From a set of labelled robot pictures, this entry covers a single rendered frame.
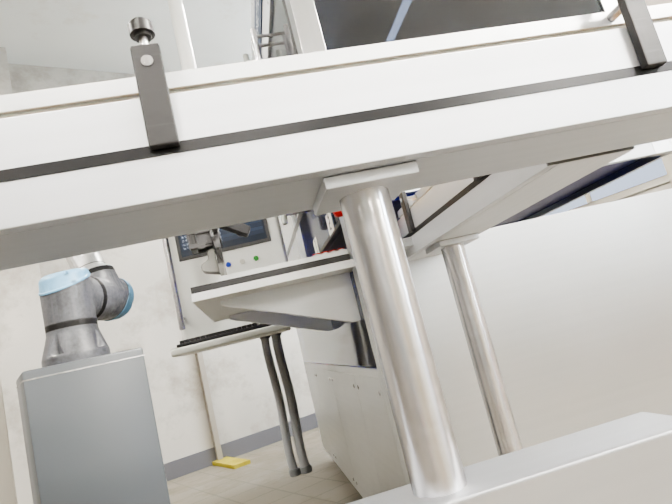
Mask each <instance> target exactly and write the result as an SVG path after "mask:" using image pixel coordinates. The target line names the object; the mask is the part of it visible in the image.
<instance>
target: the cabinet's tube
mask: <svg viewBox="0 0 672 504"><path fill-rule="evenodd" d="M167 2H168V6H169V11H170V16H171V21H172V25H173V30H174V35H175V39H176V44H177V49H178V54H179V58H180V63H181V68H182V70H189V69H196V68H197V66H196V62H195V57H194V52H193V48H192V43H191V38H190V34H189V29H188V25H187V20H186V15H185V11H184V6H183V1H182V0H167Z"/></svg>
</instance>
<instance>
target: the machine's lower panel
mask: <svg viewBox="0 0 672 504"><path fill-rule="evenodd" d="M465 249H466V253H467V256H468V260H469V263H470V267H471V270H472V274H473V277H474V281H475V284H476V287H477V291H478V294H479V298H480V301H481V305H482V308H483V312H484V315H485V319H486V322H487V326H488V329H489V333H490V336H491V340H492V343H493V347H494V350H495V354H496V357H497V361H498V364H499V368H500V371H501V374H502V378H503V381H504V385H505V388H506V392H507V395H508V399H509V402H510V406H511V409H512V413H513V416H514V420H515V423H516V427H517V430H518V434H519V437H520V441H521V444H522V448H523V449H524V448H527V447H530V446H533V445H537V444H540V443H543V442H546V441H549V440H553V439H556V438H559V437H562V436H566V435H569V434H572V433H575V432H578V431H582V430H585V429H588V428H591V427H594V426H598V425H601V424H604V423H607V422H611V421H614V420H617V419H620V418H623V417H627V416H630V415H633V414H636V413H639V412H648V413H655V414H663V415H670V416H672V188H671V189H667V190H662V191H658V192H653V193H648V194H644V195H639V196H635V197H630V198H626V199H621V200H616V201H612V202H607V203H603V204H598V205H594V206H589V207H584V208H580V209H575V210H571V211H566V212H562V213H557V214H552V215H548V216H543V217H539V218H534V219H529V220H525V221H520V222H516V223H511V224H507V225H502V226H497V227H493V228H489V229H488V230H486V231H484V232H482V233H480V234H479V238H478V239H476V240H474V241H473V242H471V243H469V244H467V245H465ZM408 264H409V267H410V271H411V275H412V278H413V282H414V286H415V290H416V293H417V297H418V301H419V305H420V308H421V312H422V316H423V319H424V323H425V327H426V331H427V334H428V338H429V342H430V346H431V349H432V353H433V357H434V360H435V364H436V368H437V372H438V375H439V379H440V383H441V386H442V390H443V394H444V398H445V401H446V405H447V409H448V413H449V416H450V420H451V424H452V427H453V431H454V435H455V439H456V442H457V446H458V450H459V453H460V457H461V461H462V465H463V467H466V466H469V465H472V464H476V463H479V462H482V461H485V460H488V459H492V458H495V457H498V452H497V449H496V445H495V442H494V438H493V434H492V431H491V427H490V424H489V420H488V417H487V413H486V409H485V406H484V402H483V399H482V395H481V391H480V388H479V384H478V381H477V377H476V374H475V370H474V366H473V363H472V359H471V356H470V352H469V349H468V345H467V341H466V338H465V334H464V331H463V327H462V324H461V320H460V316H459V313H458V309H457V306H456V302H455V299H454V295H453V291H452V288H451V284H450V281H449V277H448V273H447V270H446V266H445V263H444V259H443V256H442V254H438V255H434V256H429V257H425V258H420V259H416V260H411V261H408ZM304 366H305V370H306V374H307V379H308V383H309V388H310V392H311V396H312V401H313V405H314V409H315V414H316V418H317V422H318V427H319V431H320V436H321V440H322V444H323V447H324V448H325V450H326V451H327V452H328V453H329V455H330V456H331V457H332V459H333V460H334V461H335V462H336V464H337V465H338V466H339V468H340V469H341V470H342V471H343V473H344V474H345V475H346V477H347V478H348V479H349V481H350V482H351V483H352V484H353V486H354V487H355V488H356V490H357V491H358V492H359V493H360V495H361V496H362V497H363V498H366V497H370V496H373V495H376V494H379V493H382V492H386V491H389V490H392V489H395V488H398V487H402V486H405V485H406V482H405V478H404V474H403V470H402V466H401V462H400V458H399V454H398V450H397V446H396V442H395V438H394V434H393V430H392V426H391V422H390V418H389V414H388V410H387V406H386V402H385V398H384V394H383V390H382V386H381V382H380V378H379V374H378V370H377V368H369V367H358V366H346V365H335V364H323V363H312V362H304Z"/></svg>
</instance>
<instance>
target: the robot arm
mask: <svg viewBox="0 0 672 504"><path fill-rule="evenodd" d="M219 229H223V230H226V231H229V232H232V233H235V234H237V235H238V236H240V237H248V235H249V232H250V226H248V225H246V224H245V223H240V224H235V225H230V226H225V227H220V228H215V229H210V230H205V231H200V232H195V233H190V234H186V235H187V241H188V246H189V249H190V250H191V251H192V254H198V253H205V252H207V251H208V253H207V254H208V260H207V261H206V262H204V263H203V264H202V265H201V269H202V271H203V272H204V273H205V274H218V275H221V276H224V275H227V271H226V266H225V261H224V257H223V252H222V248H221V247H223V246H222V241H221V237H220V232H219ZM215 254H216V255H215ZM216 257H217V259H216ZM65 259H66V261H67V263H68V265H69V267H70V270H65V271H61V272H56V273H53V274H49V275H47V276H44V277H42V278H41V279H40V280H39V283H38V286H39V293H38V295H39V296H40V302H41V309H42V315H43V322H44V328H45V334H46V340H45V345H44V351H43V356H42V361H41V365H42V367H47V366H52V365H57V364H62V363H67V362H72V361H76V360H81V359H86V358H91V357H96V356H101V355H106V354H110V353H111V352H110V347H109V346H108V344H107V342H106V340H105V338H104V337H103V335H102V333H101V331H100V329H99V327H98V322H97V321H111V320H116V319H119V318H122V317H123V316H125V315H126V314H127V313H128V312H129V310H130V309H131V307H132V303H133V301H134V291H133V288H132V286H131V284H130V283H129V282H128V281H126V280H124V279H122V278H119V277H118V275H117V273H116V271H115V269H114V267H113V266H112V265H111V264H107V263H105V262H104V260H103V258H102V256H101V254H100V252H99V251H98V252H93V253H88V254H83V255H78V256H73V257H68V258H65Z"/></svg>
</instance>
